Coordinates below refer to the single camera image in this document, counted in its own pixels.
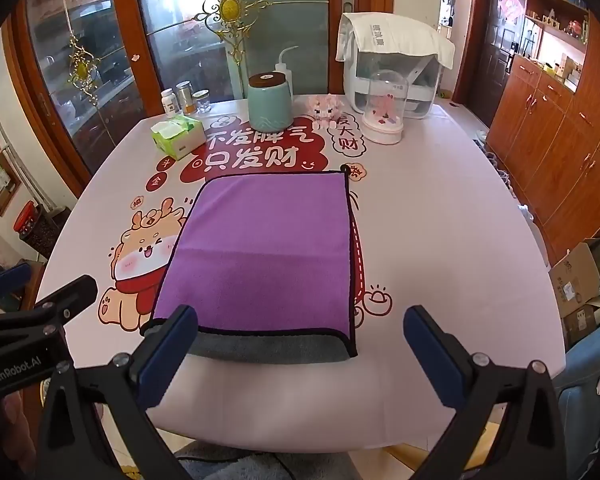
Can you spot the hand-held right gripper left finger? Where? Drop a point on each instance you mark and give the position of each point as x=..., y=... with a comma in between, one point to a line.
x=172, y=345

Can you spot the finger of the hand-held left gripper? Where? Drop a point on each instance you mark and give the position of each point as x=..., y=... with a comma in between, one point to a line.
x=72, y=292
x=10, y=280

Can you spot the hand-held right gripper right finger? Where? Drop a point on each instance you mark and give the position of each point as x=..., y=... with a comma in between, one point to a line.
x=430, y=355

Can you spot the purple grey towel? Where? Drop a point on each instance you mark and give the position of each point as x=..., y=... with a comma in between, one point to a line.
x=260, y=250

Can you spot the red bucket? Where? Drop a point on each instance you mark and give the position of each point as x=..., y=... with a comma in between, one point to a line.
x=26, y=217

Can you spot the pink printed tablecloth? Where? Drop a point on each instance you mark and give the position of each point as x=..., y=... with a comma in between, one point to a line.
x=455, y=240

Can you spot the small cardboard box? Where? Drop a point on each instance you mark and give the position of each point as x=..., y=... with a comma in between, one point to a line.
x=582, y=322

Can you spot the light blue chair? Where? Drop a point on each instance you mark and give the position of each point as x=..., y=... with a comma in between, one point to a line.
x=587, y=375

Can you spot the large cardboard box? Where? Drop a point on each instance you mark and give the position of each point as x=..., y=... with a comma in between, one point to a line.
x=575, y=275

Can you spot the grey seat cushion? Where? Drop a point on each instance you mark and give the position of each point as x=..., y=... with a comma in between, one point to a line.
x=300, y=467

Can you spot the green tissue box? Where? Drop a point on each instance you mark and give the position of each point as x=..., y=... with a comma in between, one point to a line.
x=176, y=135

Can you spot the white pill bottle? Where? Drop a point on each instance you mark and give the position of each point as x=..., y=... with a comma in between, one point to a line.
x=169, y=105

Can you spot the metal tin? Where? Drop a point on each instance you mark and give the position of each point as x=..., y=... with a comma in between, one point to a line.
x=184, y=99

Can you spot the small gold door ornament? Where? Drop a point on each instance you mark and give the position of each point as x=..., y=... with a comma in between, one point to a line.
x=81, y=67

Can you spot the small glass jar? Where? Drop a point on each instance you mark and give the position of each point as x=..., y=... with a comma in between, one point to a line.
x=202, y=103

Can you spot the glass dome ornament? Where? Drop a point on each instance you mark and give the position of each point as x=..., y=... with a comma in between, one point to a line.
x=383, y=110

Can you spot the teal canister with wooden lid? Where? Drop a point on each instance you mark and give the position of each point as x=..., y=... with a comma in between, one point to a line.
x=270, y=105

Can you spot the wooden cabinet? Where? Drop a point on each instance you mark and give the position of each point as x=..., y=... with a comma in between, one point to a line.
x=560, y=130

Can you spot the white countertop appliance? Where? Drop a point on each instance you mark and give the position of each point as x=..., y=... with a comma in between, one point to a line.
x=420, y=95

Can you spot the pink plush toy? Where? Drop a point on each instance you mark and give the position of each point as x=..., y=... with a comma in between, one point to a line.
x=324, y=110

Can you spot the white squeeze bottle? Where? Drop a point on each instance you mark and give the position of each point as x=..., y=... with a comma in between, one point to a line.
x=283, y=72

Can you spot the dark wooden door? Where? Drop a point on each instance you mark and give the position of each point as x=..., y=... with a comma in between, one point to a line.
x=500, y=60

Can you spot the white cloth cover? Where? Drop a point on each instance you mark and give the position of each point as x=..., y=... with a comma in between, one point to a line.
x=395, y=35

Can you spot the large gold door ornament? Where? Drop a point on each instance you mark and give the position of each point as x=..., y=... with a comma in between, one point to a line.
x=229, y=9

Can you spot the red door decoration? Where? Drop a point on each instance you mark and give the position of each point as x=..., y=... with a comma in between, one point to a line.
x=511, y=2

